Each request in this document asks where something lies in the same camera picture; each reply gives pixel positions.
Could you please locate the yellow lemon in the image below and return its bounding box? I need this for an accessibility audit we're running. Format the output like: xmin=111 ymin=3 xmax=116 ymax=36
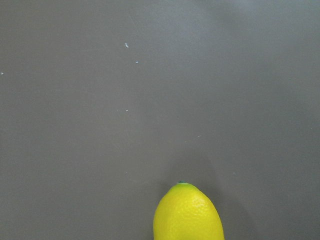
xmin=153 ymin=181 xmax=225 ymax=240

